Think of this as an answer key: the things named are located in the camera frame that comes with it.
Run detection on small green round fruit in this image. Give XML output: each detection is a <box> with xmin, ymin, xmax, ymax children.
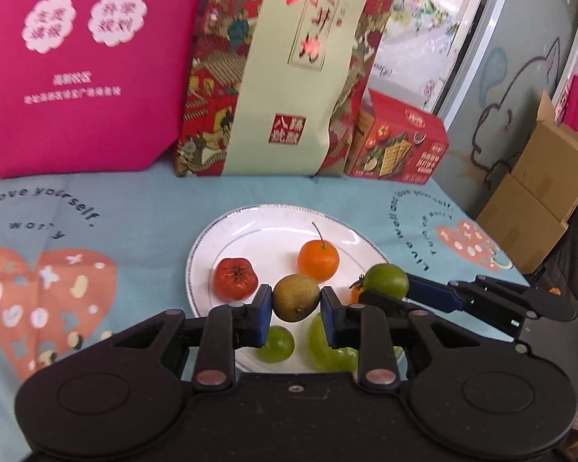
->
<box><xmin>362</xmin><ymin>263</ymin><xmax>409</xmax><ymax>300</ymax></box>
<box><xmin>255</xmin><ymin>325</ymin><xmax>295</xmax><ymax>364</ymax></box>

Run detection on red wrinkled fruit front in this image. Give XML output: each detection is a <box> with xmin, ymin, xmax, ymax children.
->
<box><xmin>213</xmin><ymin>258</ymin><xmax>259</xmax><ymax>303</ymax></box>

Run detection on small green round fruit front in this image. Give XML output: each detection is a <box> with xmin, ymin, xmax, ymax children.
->
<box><xmin>255</xmin><ymin>325</ymin><xmax>295</xmax><ymax>364</ymax></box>

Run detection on brown longan front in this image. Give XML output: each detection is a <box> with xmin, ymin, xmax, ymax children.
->
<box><xmin>272</xmin><ymin>274</ymin><xmax>319</xmax><ymax>322</ymax></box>

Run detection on orange mandarin with stem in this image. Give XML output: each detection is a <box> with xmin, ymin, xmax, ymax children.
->
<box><xmin>297</xmin><ymin>223</ymin><xmax>340</xmax><ymax>283</ymax></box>

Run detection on large orange mandarin front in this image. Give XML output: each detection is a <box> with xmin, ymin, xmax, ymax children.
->
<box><xmin>349</xmin><ymin>283</ymin><xmax>363</xmax><ymax>305</ymax></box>

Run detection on white ceramic plate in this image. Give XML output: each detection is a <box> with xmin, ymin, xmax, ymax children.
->
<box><xmin>186</xmin><ymin>204</ymin><xmax>387</xmax><ymax>373</ymax></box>

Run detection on brown cardboard boxes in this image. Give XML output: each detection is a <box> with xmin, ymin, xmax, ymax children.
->
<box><xmin>477</xmin><ymin>93</ymin><xmax>578</xmax><ymax>274</ymax></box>

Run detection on red cracker box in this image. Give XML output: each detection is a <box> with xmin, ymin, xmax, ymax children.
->
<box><xmin>344</xmin><ymin>91</ymin><xmax>449</xmax><ymax>185</ymax></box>

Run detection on teal printed tablecloth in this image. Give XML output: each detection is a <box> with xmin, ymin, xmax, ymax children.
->
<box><xmin>0</xmin><ymin>155</ymin><xmax>578</xmax><ymax>462</ymax></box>

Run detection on green red liquor gift bag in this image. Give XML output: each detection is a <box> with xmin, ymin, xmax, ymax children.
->
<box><xmin>174</xmin><ymin>0</ymin><xmax>393</xmax><ymax>177</ymax></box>

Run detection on white floral plastic bag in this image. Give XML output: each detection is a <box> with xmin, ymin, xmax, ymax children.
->
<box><xmin>365</xmin><ymin>0</ymin><xmax>465</xmax><ymax>113</ymax></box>

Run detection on pink fabric bag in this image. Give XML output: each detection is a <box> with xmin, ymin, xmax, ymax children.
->
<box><xmin>0</xmin><ymin>0</ymin><xmax>200</xmax><ymax>178</ymax></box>

